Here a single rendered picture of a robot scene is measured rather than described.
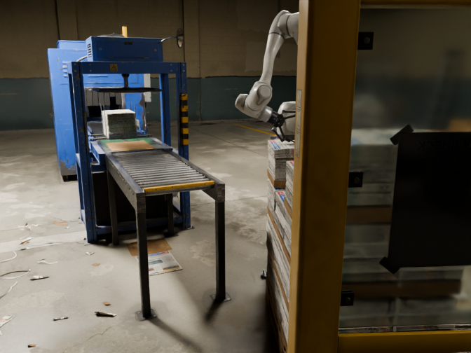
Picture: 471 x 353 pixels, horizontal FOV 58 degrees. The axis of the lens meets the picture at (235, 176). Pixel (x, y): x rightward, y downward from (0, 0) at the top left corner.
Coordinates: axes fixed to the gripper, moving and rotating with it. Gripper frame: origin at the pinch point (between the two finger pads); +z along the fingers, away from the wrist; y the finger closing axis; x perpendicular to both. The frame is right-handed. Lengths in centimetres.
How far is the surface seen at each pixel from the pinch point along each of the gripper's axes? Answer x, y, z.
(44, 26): -808, 76, -440
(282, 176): 14.3, 26.2, -0.1
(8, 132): -771, 328, -416
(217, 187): -9, 53, -27
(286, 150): 15.1, 12.3, -5.6
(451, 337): 168, 19, 7
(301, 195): 167, 6, -37
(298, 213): 167, 9, -35
